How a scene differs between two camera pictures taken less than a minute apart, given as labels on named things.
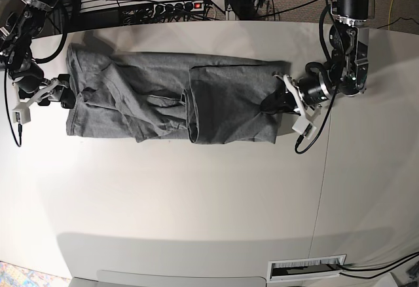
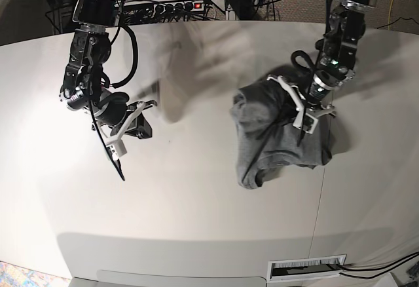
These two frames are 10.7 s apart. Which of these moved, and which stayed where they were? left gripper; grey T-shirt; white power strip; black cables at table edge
Moved: grey T-shirt; left gripper
Stayed: white power strip; black cables at table edge
